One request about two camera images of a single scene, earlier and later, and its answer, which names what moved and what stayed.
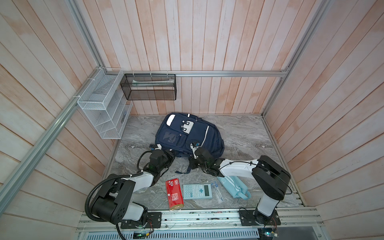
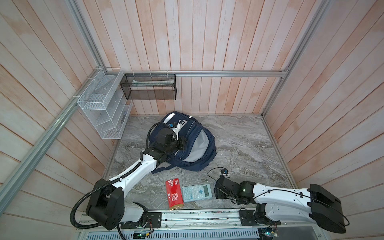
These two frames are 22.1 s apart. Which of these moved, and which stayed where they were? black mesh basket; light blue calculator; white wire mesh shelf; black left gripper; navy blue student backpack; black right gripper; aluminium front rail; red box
Moved: navy blue student backpack; black left gripper; black right gripper
Stayed: red box; light blue calculator; white wire mesh shelf; aluminium front rail; black mesh basket
